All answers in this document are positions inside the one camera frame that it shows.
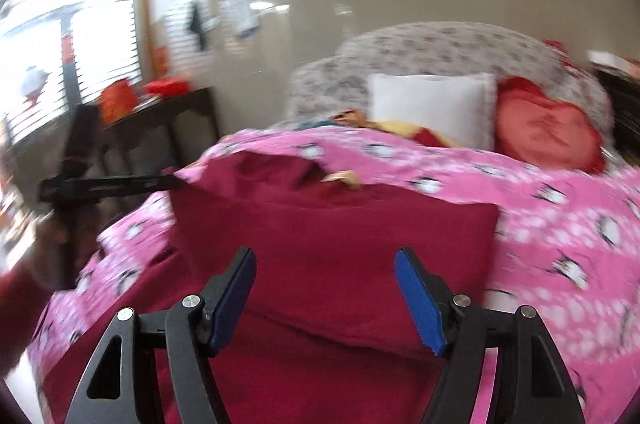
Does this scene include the window blinds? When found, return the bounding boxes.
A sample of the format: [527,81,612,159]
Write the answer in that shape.
[0,0,151,150]

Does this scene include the white wall paper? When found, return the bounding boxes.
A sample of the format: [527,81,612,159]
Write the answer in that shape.
[220,0,262,39]

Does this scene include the yellow and red cloth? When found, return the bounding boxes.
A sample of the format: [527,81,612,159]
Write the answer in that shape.
[330,110,463,149]

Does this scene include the floral padded headboard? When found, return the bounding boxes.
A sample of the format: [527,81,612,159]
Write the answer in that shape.
[282,21,616,132]

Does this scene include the black star wall decoration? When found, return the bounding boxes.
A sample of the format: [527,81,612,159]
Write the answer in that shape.
[187,1,211,51]

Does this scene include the person's left hand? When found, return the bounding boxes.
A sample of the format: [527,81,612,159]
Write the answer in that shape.
[34,211,76,270]

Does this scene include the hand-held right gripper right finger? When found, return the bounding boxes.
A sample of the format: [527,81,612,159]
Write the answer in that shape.
[394,248,587,424]

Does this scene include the maroon garment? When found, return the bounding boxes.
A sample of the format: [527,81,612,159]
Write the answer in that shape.
[37,150,503,424]

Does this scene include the red box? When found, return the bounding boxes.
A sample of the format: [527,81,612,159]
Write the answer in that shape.
[144,76,190,97]

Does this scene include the white pillow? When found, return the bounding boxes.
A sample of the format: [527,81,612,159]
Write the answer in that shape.
[366,73,498,151]

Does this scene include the dark wooden nightstand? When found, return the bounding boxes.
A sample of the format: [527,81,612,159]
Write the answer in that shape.
[589,50,640,145]

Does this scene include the red heart-shaped cushion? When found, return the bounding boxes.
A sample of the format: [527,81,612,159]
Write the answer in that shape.
[492,76,607,175]

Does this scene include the pink printed blanket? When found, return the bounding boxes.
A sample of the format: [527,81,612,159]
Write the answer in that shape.
[25,126,640,424]

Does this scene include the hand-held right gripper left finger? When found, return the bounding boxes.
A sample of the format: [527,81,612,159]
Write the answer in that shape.
[66,246,258,424]

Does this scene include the dark wooden table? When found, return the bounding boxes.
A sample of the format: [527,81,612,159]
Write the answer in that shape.
[97,86,221,205]

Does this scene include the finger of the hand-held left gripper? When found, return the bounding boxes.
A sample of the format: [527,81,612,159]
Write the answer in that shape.
[41,174,185,204]

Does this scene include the person's left forearm red sleeve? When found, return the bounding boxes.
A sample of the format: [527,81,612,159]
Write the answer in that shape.
[0,249,63,385]

